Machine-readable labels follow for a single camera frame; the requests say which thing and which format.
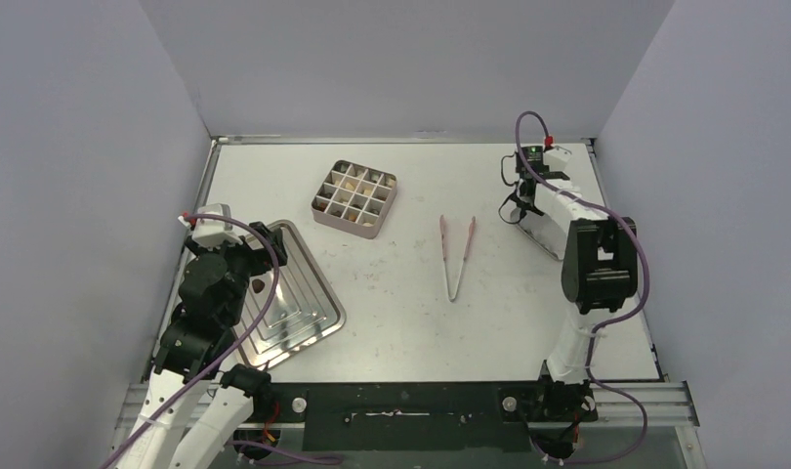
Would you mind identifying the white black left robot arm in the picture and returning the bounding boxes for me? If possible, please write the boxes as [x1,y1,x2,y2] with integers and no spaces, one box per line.
[104,213,288,468]

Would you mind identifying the aluminium rail frame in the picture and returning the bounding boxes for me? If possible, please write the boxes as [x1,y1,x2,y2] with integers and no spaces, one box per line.
[110,381,701,469]

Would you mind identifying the pink grid chocolate box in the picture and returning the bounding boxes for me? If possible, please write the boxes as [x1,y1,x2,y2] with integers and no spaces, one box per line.
[311,160,398,239]

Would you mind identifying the black mounting base plate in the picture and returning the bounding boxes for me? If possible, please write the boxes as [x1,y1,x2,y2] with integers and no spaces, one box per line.
[266,381,598,453]

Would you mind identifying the pink-tipped metal tweezers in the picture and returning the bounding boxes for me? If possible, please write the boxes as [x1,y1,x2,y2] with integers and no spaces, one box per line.
[438,214,478,303]

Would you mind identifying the large steel tray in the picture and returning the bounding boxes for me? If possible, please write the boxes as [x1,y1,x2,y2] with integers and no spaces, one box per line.
[235,220,346,370]

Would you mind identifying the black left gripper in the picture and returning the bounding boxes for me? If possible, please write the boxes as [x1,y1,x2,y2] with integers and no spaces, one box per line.
[190,221,286,324]

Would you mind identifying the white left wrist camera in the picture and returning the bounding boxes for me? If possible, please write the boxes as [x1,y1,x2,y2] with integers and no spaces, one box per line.
[178,213,243,249]

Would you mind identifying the small square metal lid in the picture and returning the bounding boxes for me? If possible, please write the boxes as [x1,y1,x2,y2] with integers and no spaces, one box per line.
[519,211,567,262]

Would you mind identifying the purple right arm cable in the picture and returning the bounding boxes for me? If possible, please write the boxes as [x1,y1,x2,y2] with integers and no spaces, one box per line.
[514,110,649,465]

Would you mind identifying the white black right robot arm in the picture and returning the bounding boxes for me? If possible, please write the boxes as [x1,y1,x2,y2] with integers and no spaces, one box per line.
[512,145,638,418]

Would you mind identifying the dark dome chocolate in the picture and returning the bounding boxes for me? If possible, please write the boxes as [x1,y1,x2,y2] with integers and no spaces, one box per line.
[251,278,265,293]

